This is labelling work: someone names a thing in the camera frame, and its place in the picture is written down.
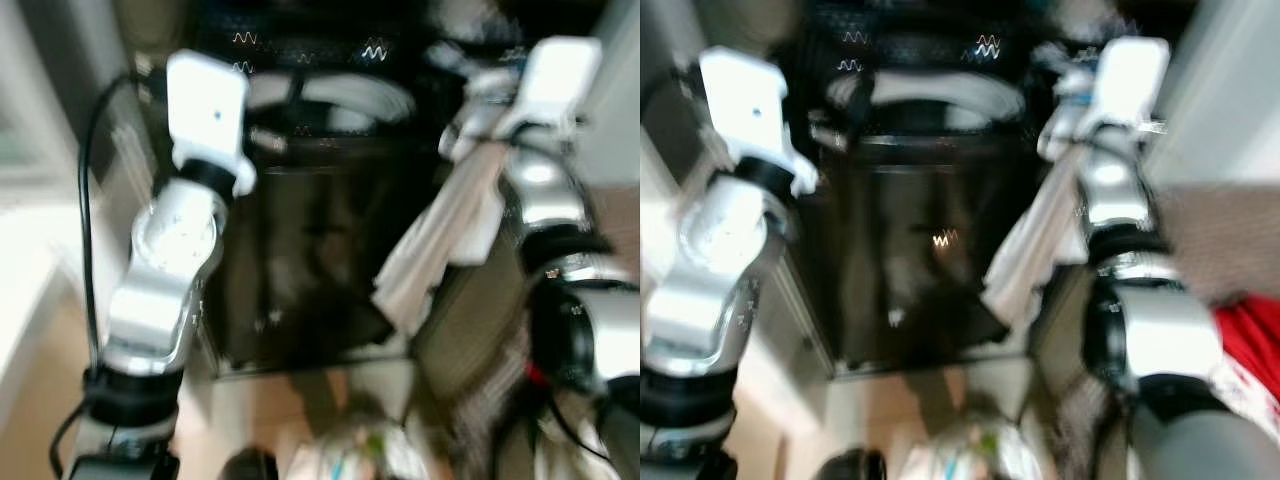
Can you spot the white beige cloth garment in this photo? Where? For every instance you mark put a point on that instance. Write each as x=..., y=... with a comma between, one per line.
x=440, y=235
x=1035, y=240

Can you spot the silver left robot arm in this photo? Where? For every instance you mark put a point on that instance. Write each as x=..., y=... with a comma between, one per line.
x=160, y=270
x=715, y=270

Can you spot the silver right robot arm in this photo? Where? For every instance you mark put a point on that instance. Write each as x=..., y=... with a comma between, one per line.
x=1165, y=330
x=590, y=320

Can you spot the pale patterned laundry pile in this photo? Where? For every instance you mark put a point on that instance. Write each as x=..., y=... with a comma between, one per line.
x=970, y=450
x=365, y=450

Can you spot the red cloth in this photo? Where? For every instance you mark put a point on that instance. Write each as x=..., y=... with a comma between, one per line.
x=1250, y=345
x=535, y=373

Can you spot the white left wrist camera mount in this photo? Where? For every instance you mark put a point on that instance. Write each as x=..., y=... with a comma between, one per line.
x=748, y=110
x=208, y=105

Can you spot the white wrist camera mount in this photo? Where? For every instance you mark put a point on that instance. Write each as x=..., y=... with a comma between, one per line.
x=748, y=110
x=557, y=85
x=208, y=105
x=1128, y=85

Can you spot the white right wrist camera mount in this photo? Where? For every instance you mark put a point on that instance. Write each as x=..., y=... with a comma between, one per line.
x=557, y=85
x=1128, y=85

